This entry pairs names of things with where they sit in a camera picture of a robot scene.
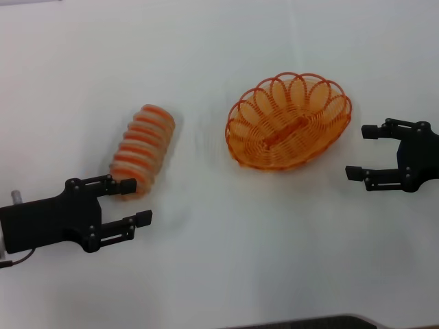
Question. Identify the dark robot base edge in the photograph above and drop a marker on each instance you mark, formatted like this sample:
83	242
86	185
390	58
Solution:
302	322

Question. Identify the silver left gripper stub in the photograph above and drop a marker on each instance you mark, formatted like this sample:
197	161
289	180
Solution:
16	197

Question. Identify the orange striped bread roll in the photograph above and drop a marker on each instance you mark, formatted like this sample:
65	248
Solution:
147	140

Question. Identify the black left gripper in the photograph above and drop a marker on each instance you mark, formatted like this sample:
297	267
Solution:
48	219

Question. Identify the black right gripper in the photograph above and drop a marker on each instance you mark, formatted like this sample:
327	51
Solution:
422	161

